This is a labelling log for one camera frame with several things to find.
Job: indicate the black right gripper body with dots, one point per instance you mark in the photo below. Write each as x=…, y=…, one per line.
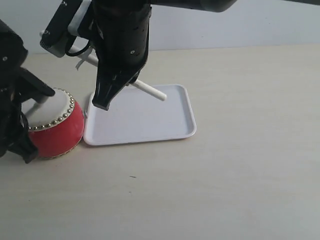
x=122, y=39

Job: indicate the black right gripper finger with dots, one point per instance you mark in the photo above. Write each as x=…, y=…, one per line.
x=108, y=85

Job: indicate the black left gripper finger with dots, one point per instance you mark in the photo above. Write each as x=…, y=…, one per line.
x=20, y=143
x=31, y=87

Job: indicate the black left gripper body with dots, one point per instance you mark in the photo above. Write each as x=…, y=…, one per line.
x=10, y=107

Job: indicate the white drumstick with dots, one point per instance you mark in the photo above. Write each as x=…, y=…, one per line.
x=93, y=60
x=31, y=106

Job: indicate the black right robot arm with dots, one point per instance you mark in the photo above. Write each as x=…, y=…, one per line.
x=216, y=6

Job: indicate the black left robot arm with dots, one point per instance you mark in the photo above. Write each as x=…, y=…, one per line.
x=12, y=51

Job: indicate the small red drum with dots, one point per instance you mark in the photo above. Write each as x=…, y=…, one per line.
x=55, y=126

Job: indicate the white plastic tray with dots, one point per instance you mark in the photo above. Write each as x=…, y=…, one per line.
x=136, y=117

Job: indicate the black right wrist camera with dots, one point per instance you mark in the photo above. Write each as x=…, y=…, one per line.
x=72, y=19

